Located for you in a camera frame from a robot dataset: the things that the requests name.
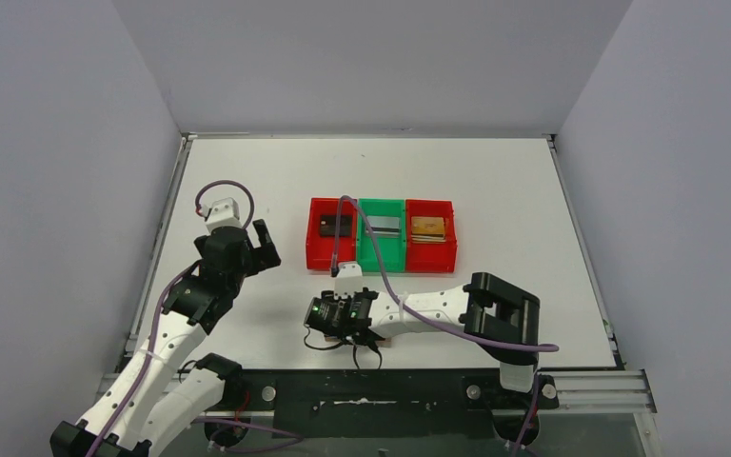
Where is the red bin with black card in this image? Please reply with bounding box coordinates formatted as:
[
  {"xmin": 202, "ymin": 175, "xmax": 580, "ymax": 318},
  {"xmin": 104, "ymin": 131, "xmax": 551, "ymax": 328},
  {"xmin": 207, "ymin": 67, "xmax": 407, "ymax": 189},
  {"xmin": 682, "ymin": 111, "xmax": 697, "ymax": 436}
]
[{"xmin": 305, "ymin": 197, "xmax": 358, "ymax": 271}]

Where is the green plastic bin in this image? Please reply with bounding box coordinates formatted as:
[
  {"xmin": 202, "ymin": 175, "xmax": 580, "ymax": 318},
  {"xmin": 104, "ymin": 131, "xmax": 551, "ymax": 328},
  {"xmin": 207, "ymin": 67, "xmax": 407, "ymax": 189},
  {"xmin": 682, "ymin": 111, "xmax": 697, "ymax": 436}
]
[{"xmin": 356, "ymin": 198, "xmax": 407, "ymax": 273}]

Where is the red bin with gold cards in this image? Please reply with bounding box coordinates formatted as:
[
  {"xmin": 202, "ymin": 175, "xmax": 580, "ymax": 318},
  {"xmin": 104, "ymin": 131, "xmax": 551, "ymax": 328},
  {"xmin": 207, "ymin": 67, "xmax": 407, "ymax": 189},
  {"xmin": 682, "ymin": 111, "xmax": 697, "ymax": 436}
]
[{"xmin": 405, "ymin": 199, "xmax": 458, "ymax": 274}]

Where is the tan leather card holder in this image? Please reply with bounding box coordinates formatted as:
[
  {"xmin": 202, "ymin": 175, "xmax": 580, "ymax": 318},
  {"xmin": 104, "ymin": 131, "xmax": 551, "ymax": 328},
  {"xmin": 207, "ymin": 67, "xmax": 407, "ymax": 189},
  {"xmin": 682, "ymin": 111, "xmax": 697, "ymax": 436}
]
[{"xmin": 323, "ymin": 337, "xmax": 392, "ymax": 348}]

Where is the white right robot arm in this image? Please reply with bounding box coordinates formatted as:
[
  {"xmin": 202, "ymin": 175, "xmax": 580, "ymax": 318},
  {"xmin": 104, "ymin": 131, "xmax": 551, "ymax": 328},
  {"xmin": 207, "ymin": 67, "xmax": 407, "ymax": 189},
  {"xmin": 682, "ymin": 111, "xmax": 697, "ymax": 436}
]
[{"xmin": 304, "ymin": 272, "xmax": 551, "ymax": 393}]

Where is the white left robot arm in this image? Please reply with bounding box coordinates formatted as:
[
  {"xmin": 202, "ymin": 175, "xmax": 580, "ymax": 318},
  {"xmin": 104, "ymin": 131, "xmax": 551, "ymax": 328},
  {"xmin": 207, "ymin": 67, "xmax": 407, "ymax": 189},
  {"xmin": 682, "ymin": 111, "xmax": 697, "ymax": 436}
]
[{"xmin": 49, "ymin": 219, "xmax": 281, "ymax": 456}]

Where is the black card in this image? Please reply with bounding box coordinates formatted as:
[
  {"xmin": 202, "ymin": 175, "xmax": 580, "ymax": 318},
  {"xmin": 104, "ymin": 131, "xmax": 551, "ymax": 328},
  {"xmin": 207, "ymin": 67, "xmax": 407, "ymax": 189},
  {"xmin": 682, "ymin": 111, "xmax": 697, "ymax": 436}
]
[{"xmin": 318, "ymin": 214, "xmax": 353, "ymax": 238}]

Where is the silver card stack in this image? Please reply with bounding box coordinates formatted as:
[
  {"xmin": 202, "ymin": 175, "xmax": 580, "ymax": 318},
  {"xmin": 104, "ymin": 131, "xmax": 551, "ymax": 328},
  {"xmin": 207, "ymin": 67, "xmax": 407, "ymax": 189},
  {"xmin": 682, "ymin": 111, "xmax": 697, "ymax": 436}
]
[{"xmin": 365, "ymin": 215, "xmax": 403, "ymax": 238}]

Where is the gold card stack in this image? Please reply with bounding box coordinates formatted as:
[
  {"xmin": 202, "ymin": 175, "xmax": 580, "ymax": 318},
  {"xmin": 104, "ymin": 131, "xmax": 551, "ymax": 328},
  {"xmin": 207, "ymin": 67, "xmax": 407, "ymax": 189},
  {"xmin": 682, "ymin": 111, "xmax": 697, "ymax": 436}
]
[{"xmin": 410, "ymin": 216, "xmax": 446, "ymax": 244}]

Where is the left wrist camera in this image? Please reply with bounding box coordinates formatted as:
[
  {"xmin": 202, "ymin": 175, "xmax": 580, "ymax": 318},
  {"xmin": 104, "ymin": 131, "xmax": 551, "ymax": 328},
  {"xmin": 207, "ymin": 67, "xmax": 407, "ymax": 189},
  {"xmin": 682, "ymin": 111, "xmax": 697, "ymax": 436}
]
[{"xmin": 202, "ymin": 197, "xmax": 242, "ymax": 233}]

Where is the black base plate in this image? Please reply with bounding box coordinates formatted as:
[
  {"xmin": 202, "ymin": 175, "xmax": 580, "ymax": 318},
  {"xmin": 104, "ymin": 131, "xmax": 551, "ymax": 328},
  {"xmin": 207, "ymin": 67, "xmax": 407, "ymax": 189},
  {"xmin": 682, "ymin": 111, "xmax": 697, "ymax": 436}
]
[{"xmin": 209, "ymin": 368, "xmax": 560, "ymax": 444}]

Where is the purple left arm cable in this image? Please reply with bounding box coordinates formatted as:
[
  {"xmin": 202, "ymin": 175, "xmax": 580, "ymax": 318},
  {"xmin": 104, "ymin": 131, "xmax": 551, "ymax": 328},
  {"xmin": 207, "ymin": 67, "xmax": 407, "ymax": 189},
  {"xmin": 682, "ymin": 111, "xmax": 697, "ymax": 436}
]
[{"xmin": 85, "ymin": 180, "xmax": 304, "ymax": 457}]

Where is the aluminium frame rail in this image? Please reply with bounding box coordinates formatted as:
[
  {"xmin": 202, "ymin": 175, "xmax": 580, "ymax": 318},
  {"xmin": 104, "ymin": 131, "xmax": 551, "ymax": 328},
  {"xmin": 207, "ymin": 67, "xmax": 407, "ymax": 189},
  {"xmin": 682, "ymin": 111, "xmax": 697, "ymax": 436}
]
[{"xmin": 88, "ymin": 370, "xmax": 657, "ymax": 418}]

